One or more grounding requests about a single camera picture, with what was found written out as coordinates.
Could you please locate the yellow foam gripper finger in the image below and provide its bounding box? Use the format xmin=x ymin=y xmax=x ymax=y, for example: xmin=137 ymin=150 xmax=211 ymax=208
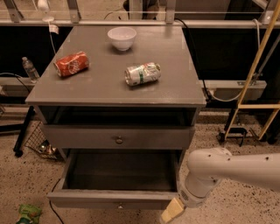
xmin=160 ymin=198 xmax=185 ymax=224

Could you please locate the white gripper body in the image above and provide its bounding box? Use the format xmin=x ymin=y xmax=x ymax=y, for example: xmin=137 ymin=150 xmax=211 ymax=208
xmin=178 ymin=172 xmax=221 ymax=208

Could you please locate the grey drawer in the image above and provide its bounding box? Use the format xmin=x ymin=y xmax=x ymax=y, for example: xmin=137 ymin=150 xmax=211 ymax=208
xmin=47 ymin=149 xmax=180 ymax=210
xmin=41 ymin=125 xmax=194 ymax=150

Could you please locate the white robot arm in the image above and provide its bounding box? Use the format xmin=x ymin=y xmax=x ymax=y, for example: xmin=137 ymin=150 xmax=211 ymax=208
xmin=160 ymin=148 xmax=280 ymax=224

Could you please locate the grey drawer cabinet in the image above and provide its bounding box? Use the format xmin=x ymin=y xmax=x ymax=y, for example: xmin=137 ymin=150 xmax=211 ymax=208
xmin=24 ymin=25 xmax=207 ymax=165

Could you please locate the grey top drawer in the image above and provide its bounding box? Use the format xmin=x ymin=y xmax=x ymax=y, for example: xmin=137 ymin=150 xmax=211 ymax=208
xmin=41 ymin=125 xmax=194 ymax=150

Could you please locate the crushed silver green can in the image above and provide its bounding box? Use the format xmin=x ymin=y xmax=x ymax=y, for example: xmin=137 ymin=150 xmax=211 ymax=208
xmin=124 ymin=62 xmax=161 ymax=87

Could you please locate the green snack bag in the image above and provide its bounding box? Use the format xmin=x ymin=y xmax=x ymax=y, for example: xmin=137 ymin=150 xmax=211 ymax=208
xmin=16 ymin=204 xmax=42 ymax=224

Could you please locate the white ceramic bowl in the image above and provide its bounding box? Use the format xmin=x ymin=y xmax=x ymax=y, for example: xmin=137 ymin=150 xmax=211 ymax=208
xmin=108 ymin=26 xmax=137 ymax=51

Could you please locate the black tripod leg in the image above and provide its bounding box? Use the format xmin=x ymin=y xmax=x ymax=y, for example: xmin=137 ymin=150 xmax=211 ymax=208
xmin=0 ymin=106 xmax=34 ymax=158

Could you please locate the crushed orange soda can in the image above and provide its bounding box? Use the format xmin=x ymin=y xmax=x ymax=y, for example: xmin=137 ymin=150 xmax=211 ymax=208
xmin=53 ymin=52 xmax=89 ymax=78

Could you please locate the metal railing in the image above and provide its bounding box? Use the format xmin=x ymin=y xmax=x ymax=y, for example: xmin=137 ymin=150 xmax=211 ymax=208
xmin=0 ymin=0 xmax=269 ymax=28

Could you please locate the clear plastic water bottle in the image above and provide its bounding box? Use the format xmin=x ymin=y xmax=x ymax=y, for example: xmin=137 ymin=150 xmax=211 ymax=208
xmin=22 ymin=57 xmax=39 ymax=83

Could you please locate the white desk lamp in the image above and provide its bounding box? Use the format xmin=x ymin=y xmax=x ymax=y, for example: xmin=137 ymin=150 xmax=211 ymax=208
xmin=37 ymin=0 xmax=59 ymax=34

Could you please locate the wooden yellow frame stand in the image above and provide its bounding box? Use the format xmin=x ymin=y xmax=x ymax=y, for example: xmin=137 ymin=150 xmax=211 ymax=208
xmin=224 ymin=0 xmax=280 ymax=140

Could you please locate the black floor cable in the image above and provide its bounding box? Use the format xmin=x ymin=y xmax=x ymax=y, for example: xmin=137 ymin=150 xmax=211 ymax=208
xmin=48 ymin=178 xmax=65 ymax=224

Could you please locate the wire mesh basket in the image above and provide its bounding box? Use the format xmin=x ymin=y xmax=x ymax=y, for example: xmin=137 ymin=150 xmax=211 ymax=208
xmin=24 ymin=122 xmax=59 ymax=160

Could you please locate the black cable behind cabinet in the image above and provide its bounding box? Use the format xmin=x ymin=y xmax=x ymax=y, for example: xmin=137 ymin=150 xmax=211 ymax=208
xmin=174 ymin=17 xmax=212 ymax=102

